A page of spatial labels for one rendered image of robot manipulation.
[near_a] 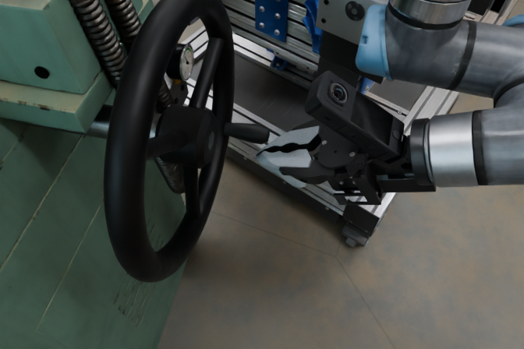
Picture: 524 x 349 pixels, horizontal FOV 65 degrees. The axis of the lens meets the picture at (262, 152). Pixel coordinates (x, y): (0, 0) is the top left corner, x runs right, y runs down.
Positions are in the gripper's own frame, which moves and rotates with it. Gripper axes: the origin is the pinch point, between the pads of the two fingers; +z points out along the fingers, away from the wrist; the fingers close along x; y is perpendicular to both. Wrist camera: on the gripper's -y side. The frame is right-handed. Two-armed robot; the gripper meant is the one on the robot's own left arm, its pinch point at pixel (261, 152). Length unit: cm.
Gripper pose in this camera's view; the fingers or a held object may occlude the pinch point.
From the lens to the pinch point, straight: 52.6
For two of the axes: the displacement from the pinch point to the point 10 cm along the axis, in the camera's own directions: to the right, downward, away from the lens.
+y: 4.7, 6.0, 6.5
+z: -8.4, 0.7, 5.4
